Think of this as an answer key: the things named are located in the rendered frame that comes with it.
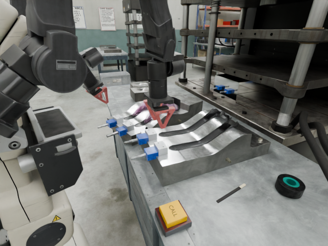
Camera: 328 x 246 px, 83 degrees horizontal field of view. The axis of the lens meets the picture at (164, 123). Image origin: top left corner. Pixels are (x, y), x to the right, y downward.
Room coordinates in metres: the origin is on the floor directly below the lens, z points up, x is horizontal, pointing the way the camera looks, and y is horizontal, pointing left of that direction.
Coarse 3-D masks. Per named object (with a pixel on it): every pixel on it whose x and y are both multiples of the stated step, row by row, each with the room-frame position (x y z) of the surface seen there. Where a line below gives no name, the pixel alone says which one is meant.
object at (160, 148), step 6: (156, 144) 0.56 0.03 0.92; (162, 144) 0.56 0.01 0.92; (144, 150) 0.55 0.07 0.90; (150, 150) 0.54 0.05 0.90; (156, 150) 0.54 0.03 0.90; (162, 150) 0.54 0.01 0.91; (132, 156) 0.52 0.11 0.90; (138, 156) 0.52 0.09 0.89; (144, 156) 0.53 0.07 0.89; (150, 156) 0.52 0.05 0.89
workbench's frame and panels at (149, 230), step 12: (108, 108) 1.26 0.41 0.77; (120, 144) 1.35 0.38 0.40; (120, 156) 1.45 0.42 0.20; (132, 168) 0.60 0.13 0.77; (132, 180) 0.95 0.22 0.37; (132, 192) 1.00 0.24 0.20; (144, 204) 0.69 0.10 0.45; (144, 216) 0.70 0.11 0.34; (144, 228) 0.72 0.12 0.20; (156, 228) 0.34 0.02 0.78; (144, 240) 0.73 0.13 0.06; (156, 240) 0.50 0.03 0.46
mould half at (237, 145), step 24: (192, 120) 0.79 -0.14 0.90; (216, 120) 0.73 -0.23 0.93; (144, 144) 0.66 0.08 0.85; (168, 144) 0.60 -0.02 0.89; (216, 144) 0.59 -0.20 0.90; (240, 144) 0.60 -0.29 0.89; (264, 144) 0.65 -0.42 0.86; (168, 168) 0.48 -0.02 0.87; (192, 168) 0.52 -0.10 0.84; (216, 168) 0.56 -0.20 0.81
